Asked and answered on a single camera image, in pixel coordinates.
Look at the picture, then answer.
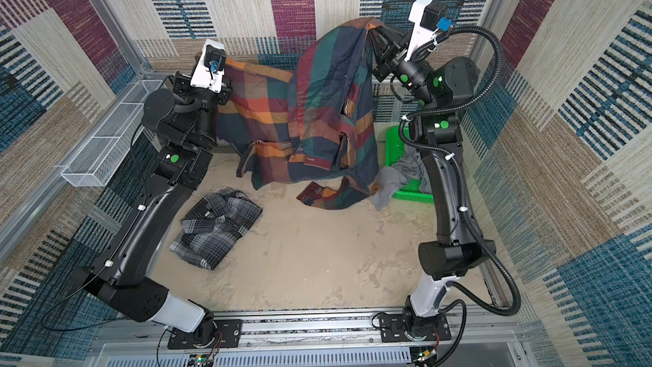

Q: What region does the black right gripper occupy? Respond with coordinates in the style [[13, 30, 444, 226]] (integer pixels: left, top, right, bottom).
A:
[[365, 16, 436, 109]]

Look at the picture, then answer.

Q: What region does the multicolour plaid long sleeve shirt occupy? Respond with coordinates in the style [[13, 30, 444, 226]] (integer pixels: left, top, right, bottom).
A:
[[214, 18, 383, 210]]

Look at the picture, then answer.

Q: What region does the grey plaid long sleeve shirt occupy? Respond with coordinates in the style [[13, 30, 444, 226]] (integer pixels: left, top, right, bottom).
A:
[[170, 187, 262, 270]]

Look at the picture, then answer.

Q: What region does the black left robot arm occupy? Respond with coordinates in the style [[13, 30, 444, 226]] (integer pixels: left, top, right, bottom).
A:
[[72, 73, 232, 336]]

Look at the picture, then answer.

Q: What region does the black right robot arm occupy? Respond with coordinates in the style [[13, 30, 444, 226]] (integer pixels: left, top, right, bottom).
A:
[[371, 25, 505, 341]]

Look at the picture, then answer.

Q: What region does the green plastic basket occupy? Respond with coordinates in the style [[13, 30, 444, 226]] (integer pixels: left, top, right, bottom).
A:
[[385, 126, 434, 204]]

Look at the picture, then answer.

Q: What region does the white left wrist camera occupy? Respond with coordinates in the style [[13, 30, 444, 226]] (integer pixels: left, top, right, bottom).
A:
[[190, 39, 227, 93]]

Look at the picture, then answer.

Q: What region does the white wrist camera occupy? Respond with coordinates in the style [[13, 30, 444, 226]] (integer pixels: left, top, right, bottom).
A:
[[190, 39, 227, 93], [405, 0, 452, 62]]

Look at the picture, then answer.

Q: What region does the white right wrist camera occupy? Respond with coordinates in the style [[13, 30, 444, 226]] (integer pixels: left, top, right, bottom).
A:
[[405, 0, 452, 62]]

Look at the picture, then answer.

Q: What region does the white wire mesh tray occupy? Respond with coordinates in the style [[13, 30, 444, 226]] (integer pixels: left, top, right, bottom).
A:
[[61, 79, 162, 188]]

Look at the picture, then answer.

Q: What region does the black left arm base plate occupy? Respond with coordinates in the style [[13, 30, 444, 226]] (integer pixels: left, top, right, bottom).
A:
[[167, 319, 243, 350]]

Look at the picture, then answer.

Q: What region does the black corrugated cable conduit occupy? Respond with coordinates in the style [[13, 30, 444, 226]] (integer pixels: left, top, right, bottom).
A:
[[396, 24, 522, 317]]

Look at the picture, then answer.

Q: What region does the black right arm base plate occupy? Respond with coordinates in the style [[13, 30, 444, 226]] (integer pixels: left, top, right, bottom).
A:
[[377, 313, 452, 343]]

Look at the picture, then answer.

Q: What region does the aluminium mounting rail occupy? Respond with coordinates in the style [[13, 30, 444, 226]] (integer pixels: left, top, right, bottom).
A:
[[86, 308, 541, 367]]

